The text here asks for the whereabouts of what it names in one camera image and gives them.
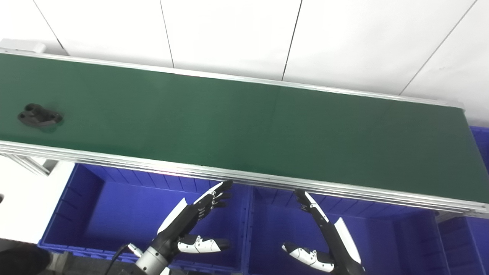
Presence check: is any green conveyor belt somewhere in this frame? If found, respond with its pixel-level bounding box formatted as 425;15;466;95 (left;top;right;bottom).
0;38;489;220
0;53;489;204

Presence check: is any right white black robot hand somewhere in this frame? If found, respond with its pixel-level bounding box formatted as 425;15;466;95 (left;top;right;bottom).
282;189;363;272

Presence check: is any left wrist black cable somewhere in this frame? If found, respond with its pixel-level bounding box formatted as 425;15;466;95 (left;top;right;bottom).
105;244;131;275

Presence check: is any black machined part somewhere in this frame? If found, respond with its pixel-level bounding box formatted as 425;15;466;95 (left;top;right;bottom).
18;104;63;128

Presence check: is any blue plastic bin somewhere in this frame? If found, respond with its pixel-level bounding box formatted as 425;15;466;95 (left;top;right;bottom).
38;163;253;274
436;126;489;275
244;186;448;275

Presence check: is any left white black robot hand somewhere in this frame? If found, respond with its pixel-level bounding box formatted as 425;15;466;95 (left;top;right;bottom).
152;180;233;254

